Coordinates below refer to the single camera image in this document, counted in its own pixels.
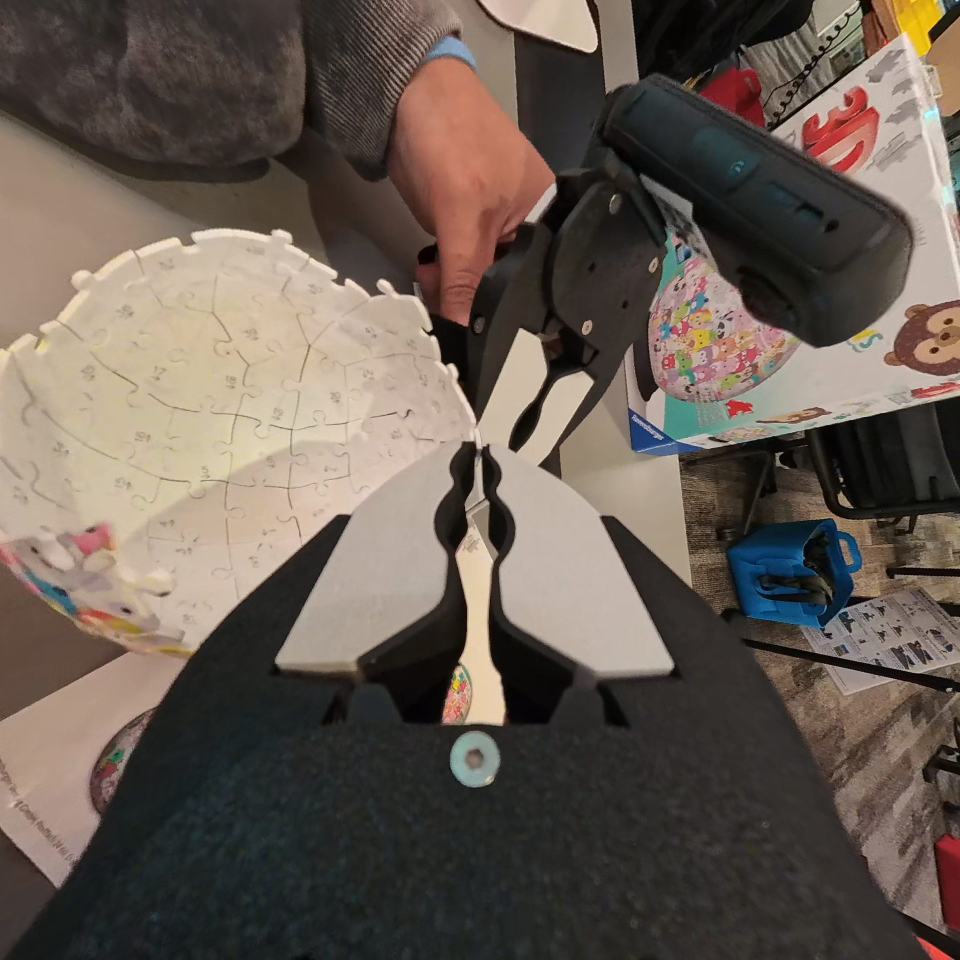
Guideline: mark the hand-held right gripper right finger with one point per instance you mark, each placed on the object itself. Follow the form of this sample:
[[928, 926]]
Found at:
[[577, 600]]

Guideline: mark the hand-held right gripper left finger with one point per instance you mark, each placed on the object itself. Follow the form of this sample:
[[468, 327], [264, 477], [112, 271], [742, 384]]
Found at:
[[375, 600]]

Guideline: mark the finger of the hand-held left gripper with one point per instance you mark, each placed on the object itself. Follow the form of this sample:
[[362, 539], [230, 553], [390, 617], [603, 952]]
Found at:
[[566, 405], [517, 375]]

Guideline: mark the white puzzle piece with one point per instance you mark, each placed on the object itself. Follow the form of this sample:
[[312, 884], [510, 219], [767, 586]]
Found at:
[[477, 442]]

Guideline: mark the colourful puzzle ball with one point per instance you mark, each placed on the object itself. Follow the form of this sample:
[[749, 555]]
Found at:
[[225, 390]]

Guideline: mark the person's left forearm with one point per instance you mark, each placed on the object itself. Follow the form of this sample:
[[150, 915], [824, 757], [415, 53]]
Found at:
[[225, 75]]

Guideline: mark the colourful puzzle box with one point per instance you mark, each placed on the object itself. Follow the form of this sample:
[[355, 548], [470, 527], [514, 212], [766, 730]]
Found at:
[[922, 187]]

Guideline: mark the puzzle instruction sheet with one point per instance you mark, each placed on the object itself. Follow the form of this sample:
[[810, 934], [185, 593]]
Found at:
[[60, 750]]

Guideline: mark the person's left hand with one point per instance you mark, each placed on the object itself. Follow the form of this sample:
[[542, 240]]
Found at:
[[465, 165]]

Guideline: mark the red fabric bag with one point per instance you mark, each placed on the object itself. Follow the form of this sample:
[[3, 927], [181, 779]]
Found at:
[[731, 97]]

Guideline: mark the blue tote bag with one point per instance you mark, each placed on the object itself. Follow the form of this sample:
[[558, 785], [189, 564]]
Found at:
[[787, 577]]

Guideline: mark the blue wristband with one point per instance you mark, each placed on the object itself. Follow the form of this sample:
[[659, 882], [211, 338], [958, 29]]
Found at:
[[454, 52]]

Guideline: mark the black office chair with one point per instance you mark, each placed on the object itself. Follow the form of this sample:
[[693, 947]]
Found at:
[[862, 465]]

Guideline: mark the printed instruction sign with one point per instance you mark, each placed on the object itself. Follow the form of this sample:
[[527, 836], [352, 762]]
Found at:
[[885, 637]]

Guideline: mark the red plastic bin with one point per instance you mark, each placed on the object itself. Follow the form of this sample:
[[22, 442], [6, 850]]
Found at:
[[949, 870]]

